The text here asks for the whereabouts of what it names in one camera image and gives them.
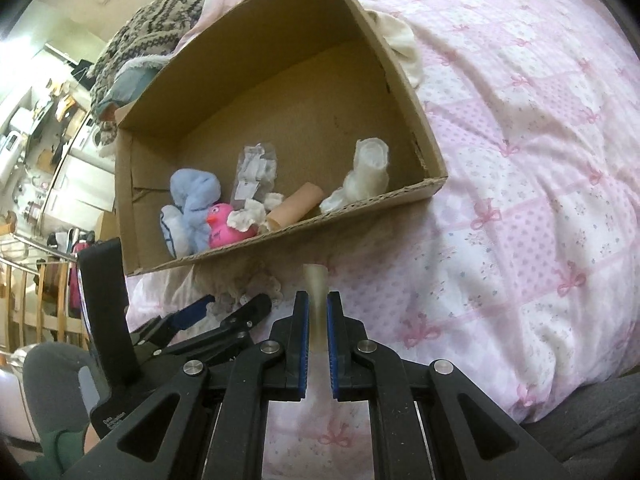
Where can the white kitchen cabinets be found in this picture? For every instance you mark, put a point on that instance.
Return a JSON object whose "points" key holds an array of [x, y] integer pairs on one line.
{"points": [[83, 184]]}

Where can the pink patterned bed quilt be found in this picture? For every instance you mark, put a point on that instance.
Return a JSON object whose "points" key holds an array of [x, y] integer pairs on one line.
{"points": [[523, 270]]}

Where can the grey trouser leg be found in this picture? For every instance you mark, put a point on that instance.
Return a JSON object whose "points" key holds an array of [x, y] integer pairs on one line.
{"points": [[51, 378]]}

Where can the white cloth behind box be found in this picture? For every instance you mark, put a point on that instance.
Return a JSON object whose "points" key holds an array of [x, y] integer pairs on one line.
{"points": [[400, 38]]}

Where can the blue fluffy whale sock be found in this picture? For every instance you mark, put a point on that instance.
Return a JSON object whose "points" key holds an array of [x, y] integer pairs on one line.
{"points": [[184, 222]]}

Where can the cream ruffled scrunchie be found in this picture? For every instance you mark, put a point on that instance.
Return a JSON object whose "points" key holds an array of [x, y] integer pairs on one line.
{"points": [[253, 215]]}

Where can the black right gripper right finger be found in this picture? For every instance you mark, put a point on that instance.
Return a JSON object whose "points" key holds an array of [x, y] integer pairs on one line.
{"points": [[428, 421]]}

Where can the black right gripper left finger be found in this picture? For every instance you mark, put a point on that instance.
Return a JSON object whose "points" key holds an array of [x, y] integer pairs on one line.
{"points": [[195, 420]]}

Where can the wooden chair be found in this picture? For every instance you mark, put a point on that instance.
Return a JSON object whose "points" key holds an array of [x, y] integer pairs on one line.
{"points": [[36, 296]]}

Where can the patterned knit blanket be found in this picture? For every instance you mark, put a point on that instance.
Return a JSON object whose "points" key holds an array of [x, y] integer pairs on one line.
{"points": [[155, 28]]}

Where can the brown cardboard box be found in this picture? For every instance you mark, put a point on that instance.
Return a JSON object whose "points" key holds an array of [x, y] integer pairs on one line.
{"points": [[309, 77]]}

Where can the clear plastic packet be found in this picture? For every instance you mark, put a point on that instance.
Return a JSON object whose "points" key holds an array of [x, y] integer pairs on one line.
{"points": [[255, 175]]}

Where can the beige tan sock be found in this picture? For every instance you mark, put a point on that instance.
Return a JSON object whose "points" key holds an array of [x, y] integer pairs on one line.
{"points": [[295, 207], [317, 287]]}

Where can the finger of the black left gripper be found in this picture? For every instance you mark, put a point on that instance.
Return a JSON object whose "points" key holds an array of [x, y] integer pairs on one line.
{"points": [[221, 343], [159, 331]]}

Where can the pink rubber duck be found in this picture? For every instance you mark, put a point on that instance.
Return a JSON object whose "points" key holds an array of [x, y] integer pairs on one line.
{"points": [[221, 234]]}

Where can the teal cushion with orange stripe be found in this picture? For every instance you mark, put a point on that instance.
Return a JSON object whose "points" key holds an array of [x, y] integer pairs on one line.
{"points": [[127, 87]]}

